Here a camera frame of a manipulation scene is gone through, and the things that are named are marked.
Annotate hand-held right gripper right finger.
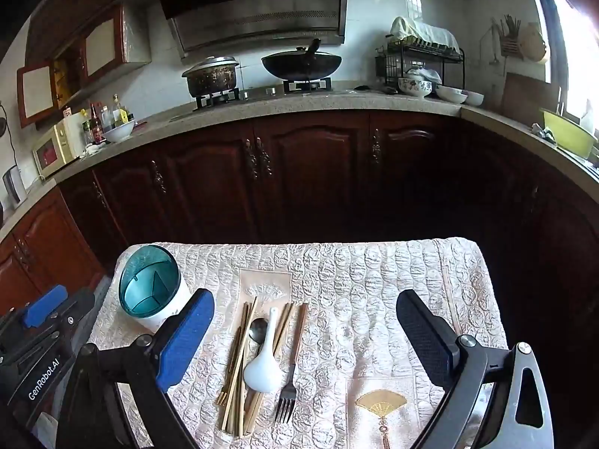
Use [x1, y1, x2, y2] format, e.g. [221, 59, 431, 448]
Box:
[395, 289, 553, 449]

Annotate white plastic spoon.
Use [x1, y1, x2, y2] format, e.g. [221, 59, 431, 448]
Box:
[243, 308, 282, 394]

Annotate dark wooden lower cabinets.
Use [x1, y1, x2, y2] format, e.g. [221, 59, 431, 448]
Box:
[0, 107, 599, 384]

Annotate black wok with lid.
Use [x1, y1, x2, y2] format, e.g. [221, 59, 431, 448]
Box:
[261, 38, 343, 81]

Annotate cream microwave oven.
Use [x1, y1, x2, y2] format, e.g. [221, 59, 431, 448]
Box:
[32, 111, 89, 179]

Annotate yellow-green plastic basin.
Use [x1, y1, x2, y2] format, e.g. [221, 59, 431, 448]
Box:
[540, 109, 599, 160]

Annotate wall utensil holder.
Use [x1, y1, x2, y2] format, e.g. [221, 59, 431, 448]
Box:
[498, 14, 525, 59]

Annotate dark sauce bottle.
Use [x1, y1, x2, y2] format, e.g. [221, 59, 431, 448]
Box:
[89, 103, 106, 145]

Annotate bundle of wooden chopsticks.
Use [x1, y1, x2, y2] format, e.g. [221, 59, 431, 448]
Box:
[215, 296, 297, 438]

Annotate window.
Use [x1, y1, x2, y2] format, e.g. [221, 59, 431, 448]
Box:
[538, 0, 599, 127]

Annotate gas stove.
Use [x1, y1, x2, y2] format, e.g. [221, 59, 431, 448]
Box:
[193, 76, 335, 113]

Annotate fork with wooden handle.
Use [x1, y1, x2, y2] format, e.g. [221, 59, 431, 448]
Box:
[274, 303, 310, 424]

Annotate red wooden upper cabinet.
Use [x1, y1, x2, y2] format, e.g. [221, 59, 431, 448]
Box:
[16, 0, 153, 129]

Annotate steel range hood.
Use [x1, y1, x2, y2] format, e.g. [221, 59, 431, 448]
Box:
[154, 0, 351, 59]

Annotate brown cutting board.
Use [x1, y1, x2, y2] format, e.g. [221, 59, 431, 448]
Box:
[502, 72, 560, 117]

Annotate cream quilted table cloth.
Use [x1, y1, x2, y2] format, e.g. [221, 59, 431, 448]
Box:
[86, 238, 511, 449]

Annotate white bowl beside bottles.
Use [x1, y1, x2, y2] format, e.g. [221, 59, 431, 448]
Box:
[102, 122, 136, 143]

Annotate tan round board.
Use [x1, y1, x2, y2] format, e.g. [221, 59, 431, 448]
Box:
[519, 23, 548, 62]

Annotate white cloth over rack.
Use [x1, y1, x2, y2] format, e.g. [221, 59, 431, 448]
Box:
[390, 16, 460, 54]

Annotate silver electric kettle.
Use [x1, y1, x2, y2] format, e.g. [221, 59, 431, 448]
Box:
[2, 166, 28, 209]

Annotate lidded metal cooking pot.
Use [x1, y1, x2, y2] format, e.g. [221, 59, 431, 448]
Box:
[182, 55, 240, 99]

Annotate floral ceramic bowl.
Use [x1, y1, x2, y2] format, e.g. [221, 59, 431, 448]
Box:
[398, 77, 434, 99]

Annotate white floral utensil holder cup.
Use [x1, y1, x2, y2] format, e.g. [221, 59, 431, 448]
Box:
[118, 244, 194, 333]

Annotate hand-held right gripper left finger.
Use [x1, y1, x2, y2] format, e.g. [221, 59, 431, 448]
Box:
[56, 287, 216, 449]

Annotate metal spoon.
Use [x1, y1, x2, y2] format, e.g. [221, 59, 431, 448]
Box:
[247, 317, 270, 356]

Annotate black wire dish rack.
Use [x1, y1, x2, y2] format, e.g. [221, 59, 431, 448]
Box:
[374, 40, 465, 97]

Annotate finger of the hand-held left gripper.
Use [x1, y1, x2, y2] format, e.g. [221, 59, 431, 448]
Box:
[21, 284, 97, 337]

